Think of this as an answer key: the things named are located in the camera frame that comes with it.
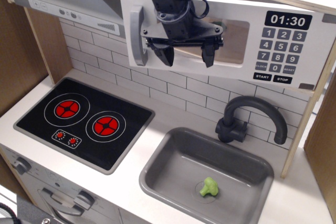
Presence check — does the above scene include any brown cardboard panel right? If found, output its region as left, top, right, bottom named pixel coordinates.
left=304, top=75, right=335, bottom=221

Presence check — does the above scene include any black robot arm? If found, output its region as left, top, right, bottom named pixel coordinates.
left=141, top=0, right=223, bottom=67

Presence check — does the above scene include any white toy microwave door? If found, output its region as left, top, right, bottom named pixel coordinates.
left=121, top=0, right=335, bottom=90

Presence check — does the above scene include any grey oven knob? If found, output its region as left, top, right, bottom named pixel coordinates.
left=13, top=157, right=32, bottom=175

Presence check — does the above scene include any grey toy sink basin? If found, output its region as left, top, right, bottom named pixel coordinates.
left=139, top=127, right=274, bottom=223

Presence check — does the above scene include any green toy broccoli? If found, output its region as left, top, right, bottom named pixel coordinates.
left=199, top=177, right=219, bottom=197

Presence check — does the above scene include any grey microwave door handle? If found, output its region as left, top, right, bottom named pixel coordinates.
left=130, top=5, right=148, bottom=66

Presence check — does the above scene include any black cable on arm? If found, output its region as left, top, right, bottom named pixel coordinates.
left=191, top=0, right=210, bottom=19

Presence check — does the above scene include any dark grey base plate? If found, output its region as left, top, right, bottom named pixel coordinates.
left=16, top=196, right=62, bottom=224

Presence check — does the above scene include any dark grey toy faucet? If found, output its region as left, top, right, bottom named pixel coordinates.
left=215, top=96, right=288, bottom=145

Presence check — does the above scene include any black toy stove top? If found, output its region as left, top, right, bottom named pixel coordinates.
left=14, top=78, right=155, bottom=175

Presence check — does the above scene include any purple toy eggplant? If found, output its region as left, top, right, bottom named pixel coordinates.
left=212, top=22, right=227, bottom=31

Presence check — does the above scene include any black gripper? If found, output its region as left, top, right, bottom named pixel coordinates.
left=140, top=10, right=224, bottom=68

